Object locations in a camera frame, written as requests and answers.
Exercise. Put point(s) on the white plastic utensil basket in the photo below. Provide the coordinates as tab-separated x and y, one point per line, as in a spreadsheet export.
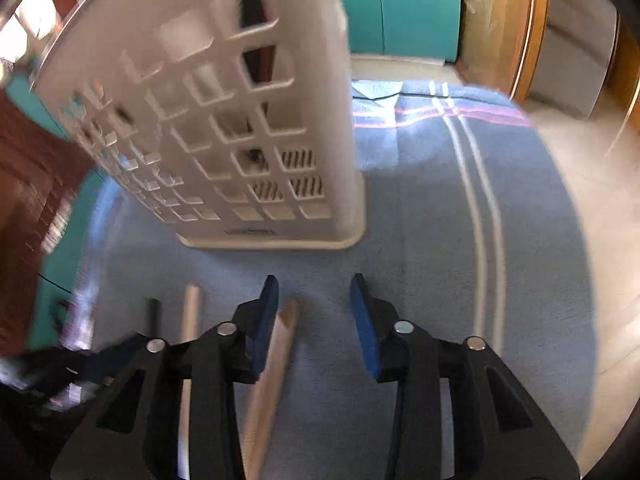
200	110

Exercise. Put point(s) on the metal chopstick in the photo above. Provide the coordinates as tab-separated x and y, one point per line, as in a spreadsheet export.
191	315

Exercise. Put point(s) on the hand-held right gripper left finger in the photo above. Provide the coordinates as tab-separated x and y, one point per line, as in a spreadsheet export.
265	330

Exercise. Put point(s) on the grey refrigerator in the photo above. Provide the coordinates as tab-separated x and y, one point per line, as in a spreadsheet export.
575	50

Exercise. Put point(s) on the carved wooden chair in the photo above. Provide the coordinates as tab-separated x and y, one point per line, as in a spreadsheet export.
30	185

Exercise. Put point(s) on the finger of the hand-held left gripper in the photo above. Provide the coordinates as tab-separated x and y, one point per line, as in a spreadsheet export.
112	360

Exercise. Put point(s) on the black chopstick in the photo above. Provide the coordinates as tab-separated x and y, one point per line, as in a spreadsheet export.
152	317

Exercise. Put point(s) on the blue striped cloth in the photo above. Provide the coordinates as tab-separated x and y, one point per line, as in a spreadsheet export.
425	260

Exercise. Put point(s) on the wooden framed glass sliding door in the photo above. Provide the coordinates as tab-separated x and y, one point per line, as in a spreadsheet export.
495	25

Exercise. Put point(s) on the light wooden chopstick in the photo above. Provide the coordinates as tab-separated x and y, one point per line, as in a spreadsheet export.
280	350

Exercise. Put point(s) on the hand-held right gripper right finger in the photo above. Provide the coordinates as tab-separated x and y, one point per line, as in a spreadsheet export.
364	330

